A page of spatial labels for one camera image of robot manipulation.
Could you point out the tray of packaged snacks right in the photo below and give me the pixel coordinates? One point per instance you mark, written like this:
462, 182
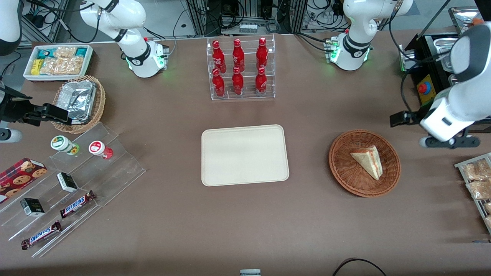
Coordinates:
470, 191

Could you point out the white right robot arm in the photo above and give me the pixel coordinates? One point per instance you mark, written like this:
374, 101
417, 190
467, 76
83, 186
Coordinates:
142, 57

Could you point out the clear acrylic stepped display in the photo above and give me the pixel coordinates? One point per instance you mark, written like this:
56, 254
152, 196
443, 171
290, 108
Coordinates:
115, 172

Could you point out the aluminium foil container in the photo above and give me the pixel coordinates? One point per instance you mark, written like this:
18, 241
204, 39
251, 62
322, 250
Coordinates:
78, 99

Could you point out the clear acrylic bottle rack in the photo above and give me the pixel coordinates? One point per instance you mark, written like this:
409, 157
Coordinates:
249, 94

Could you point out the black food warmer cabinet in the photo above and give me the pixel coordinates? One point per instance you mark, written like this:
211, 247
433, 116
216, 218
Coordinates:
425, 50

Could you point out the teal snack packet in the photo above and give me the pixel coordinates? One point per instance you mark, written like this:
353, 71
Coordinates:
45, 53
81, 51

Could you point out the beige plastic tray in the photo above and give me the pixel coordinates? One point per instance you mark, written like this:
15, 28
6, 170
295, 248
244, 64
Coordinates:
245, 155

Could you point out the Snickers chocolate bar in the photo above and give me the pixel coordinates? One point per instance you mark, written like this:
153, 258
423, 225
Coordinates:
40, 235
76, 204

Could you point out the red cookie box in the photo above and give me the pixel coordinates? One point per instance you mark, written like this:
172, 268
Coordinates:
19, 178

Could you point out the small black box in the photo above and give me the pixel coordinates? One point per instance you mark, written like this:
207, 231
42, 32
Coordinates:
67, 182
32, 207

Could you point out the light brown wicker basket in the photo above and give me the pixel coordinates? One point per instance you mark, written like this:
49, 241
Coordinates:
100, 101

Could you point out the triangular sandwich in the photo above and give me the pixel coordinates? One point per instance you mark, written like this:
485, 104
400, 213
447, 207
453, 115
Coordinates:
369, 161

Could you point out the white power strip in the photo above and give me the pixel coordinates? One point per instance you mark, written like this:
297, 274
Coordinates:
248, 28

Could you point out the clear bagged pastry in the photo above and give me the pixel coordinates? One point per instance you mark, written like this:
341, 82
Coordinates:
479, 189
65, 51
475, 170
63, 66

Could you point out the red emergency stop button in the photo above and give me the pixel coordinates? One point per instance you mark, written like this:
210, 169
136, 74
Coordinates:
423, 88

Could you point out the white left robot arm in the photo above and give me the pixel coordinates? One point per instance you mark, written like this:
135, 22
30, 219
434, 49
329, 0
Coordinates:
355, 46

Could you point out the small grey device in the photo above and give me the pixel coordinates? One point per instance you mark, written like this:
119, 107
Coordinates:
250, 272

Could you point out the red cola bottle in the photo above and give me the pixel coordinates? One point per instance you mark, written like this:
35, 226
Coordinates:
218, 55
262, 53
261, 82
218, 84
238, 55
237, 82

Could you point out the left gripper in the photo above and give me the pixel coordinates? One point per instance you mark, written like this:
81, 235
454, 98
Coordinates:
416, 115

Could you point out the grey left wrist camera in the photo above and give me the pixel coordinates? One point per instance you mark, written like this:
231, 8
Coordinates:
452, 142

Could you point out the stainless steel pan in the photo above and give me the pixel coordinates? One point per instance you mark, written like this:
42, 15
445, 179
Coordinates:
441, 44
452, 79

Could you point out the green lidded white cup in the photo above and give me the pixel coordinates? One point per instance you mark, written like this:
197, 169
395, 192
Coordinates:
61, 143

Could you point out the red lidded white cup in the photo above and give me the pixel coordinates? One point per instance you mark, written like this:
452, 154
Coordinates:
98, 147

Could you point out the yellow snack packet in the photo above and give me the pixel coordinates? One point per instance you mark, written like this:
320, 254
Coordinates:
36, 66

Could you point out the dark brown wicker basket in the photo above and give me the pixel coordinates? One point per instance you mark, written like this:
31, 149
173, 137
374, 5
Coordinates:
345, 172

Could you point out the white plastic snack bin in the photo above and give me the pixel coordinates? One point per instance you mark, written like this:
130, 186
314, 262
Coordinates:
28, 74

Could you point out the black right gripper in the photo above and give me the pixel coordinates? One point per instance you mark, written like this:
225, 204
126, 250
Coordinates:
12, 110

